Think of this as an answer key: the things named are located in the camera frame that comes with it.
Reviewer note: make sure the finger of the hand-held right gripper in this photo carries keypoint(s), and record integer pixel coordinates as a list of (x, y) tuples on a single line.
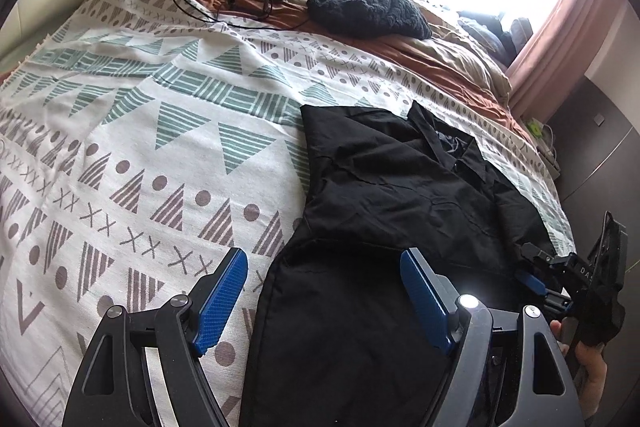
[(532, 283), (537, 254)]

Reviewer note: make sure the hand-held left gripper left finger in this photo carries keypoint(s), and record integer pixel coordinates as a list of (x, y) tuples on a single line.
[(222, 302)]

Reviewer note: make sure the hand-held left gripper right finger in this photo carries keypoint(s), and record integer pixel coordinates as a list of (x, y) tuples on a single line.
[(422, 302)]

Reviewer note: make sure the black shirt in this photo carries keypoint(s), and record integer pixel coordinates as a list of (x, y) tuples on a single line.
[(380, 207)]

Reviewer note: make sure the grey clothes pile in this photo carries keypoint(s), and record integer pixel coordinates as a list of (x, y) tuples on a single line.
[(492, 34)]

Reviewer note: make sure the person's right hand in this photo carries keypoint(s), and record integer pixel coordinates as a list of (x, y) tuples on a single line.
[(592, 372)]

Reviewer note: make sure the white power strip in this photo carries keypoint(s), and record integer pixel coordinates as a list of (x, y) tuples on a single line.
[(547, 149)]

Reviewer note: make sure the white patterned blanket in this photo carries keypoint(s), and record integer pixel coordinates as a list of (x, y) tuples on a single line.
[(150, 132)]

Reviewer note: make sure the beige bed sheet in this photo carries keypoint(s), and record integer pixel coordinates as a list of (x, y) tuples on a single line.
[(465, 59)]

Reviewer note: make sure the pink curtain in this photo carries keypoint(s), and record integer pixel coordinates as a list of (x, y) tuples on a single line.
[(565, 37)]

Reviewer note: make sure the orange quilt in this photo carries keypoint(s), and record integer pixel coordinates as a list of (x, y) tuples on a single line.
[(425, 52)]

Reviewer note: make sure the wall socket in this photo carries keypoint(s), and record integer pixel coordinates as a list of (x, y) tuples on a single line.
[(598, 119)]

